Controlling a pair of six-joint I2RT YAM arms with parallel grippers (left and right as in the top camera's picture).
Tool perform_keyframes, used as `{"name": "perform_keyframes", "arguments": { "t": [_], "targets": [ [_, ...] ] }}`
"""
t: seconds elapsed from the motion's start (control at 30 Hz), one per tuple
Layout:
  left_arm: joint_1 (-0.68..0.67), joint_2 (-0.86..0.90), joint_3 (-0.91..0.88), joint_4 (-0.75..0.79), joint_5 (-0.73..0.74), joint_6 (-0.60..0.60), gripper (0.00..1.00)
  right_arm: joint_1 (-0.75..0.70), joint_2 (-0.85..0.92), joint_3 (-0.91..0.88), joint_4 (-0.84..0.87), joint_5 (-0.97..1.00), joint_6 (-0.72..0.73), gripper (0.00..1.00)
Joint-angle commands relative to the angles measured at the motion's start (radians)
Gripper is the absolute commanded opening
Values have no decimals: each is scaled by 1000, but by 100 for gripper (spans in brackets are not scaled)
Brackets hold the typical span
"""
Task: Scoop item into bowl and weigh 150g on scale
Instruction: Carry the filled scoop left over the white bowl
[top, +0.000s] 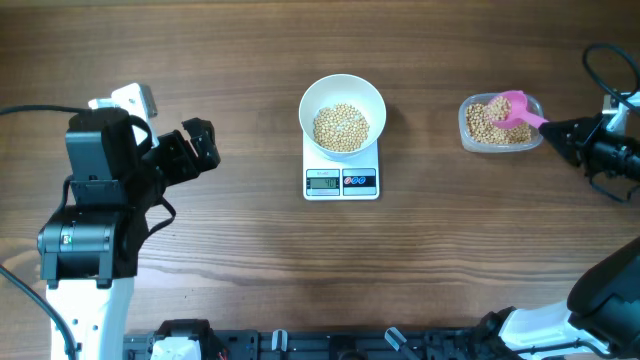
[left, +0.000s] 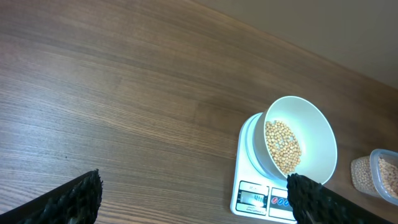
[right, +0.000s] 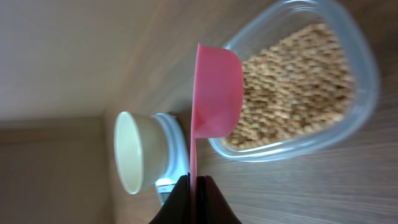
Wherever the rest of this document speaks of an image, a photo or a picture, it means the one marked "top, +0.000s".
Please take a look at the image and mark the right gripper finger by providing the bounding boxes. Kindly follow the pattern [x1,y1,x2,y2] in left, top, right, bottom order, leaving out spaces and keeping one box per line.
[540,130,580,166]
[538,119,581,138]

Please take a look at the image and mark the pink plastic measuring scoop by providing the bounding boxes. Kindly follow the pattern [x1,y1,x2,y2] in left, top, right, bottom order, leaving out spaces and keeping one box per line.
[485,90,547,129]

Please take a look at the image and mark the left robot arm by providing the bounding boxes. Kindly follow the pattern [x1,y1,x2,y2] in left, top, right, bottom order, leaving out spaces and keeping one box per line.
[37,108,220,359]

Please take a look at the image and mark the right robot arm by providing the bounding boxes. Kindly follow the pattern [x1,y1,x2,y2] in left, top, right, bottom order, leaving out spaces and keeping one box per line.
[468,114,639,359]

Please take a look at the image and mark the soybeans in white bowl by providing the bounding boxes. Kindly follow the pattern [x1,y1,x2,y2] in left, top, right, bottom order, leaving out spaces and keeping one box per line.
[313,103,370,153]

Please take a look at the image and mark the white bowl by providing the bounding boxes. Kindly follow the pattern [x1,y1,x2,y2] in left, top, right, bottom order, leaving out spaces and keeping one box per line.
[298,74,387,159]

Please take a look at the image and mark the white digital kitchen scale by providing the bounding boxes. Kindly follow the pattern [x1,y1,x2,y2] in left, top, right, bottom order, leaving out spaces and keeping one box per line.
[302,136,381,201]

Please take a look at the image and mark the clear plastic container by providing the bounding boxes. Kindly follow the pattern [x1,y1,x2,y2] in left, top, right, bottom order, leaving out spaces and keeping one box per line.
[458,93,543,153]

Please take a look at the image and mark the pile of soybeans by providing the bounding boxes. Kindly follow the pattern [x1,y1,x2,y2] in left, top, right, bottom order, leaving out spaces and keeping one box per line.
[465,103,532,145]

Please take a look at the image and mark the left black cable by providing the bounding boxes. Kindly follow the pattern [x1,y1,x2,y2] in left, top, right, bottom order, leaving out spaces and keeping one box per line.
[0,104,91,360]

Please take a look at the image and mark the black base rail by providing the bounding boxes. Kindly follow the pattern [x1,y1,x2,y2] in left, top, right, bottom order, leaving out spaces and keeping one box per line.
[122,327,489,360]

